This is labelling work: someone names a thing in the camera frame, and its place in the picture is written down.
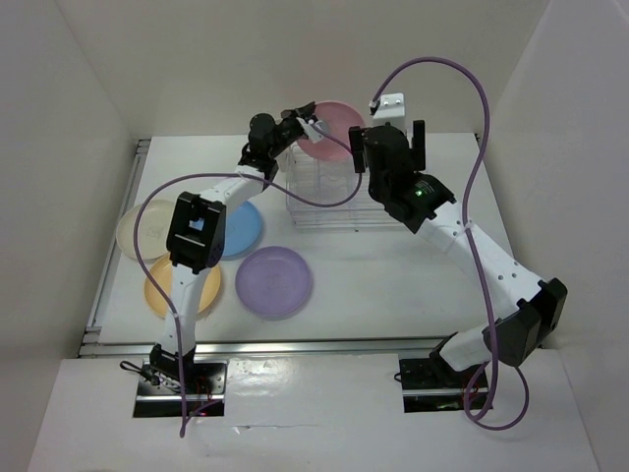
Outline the pink plate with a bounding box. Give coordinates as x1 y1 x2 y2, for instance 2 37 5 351
297 100 365 162

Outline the blue plate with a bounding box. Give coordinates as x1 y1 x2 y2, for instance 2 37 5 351
223 202 263 259

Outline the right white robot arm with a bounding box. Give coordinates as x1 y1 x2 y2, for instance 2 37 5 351
349 125 567 386

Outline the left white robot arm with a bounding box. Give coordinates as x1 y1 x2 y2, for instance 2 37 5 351
148 102 321 392

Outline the purple plate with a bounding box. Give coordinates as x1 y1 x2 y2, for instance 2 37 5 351
235 246 314 321

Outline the cream plate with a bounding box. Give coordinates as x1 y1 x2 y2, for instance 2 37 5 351
116 199 175 261

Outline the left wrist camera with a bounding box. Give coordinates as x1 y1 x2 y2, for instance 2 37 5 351
299 118 327 144

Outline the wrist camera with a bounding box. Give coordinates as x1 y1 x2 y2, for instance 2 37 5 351
299 118 327 144
370 92 407 133

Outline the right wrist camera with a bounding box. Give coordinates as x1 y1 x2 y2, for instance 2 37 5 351
370 92 407 133

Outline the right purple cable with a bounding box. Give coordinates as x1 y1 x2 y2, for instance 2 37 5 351
368 57 531 433

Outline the purple cable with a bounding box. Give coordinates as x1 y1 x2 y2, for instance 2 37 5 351
368 57 531 433
131 117 365 439

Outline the white wire dish rack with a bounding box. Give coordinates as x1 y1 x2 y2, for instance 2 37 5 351
286 145 399 231

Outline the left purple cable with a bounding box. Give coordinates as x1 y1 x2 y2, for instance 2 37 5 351
131 117 365 439

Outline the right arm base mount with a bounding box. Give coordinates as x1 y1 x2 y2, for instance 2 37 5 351
393 357 478 413

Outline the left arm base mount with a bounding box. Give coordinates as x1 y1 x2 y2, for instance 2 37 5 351
119 360 228 419

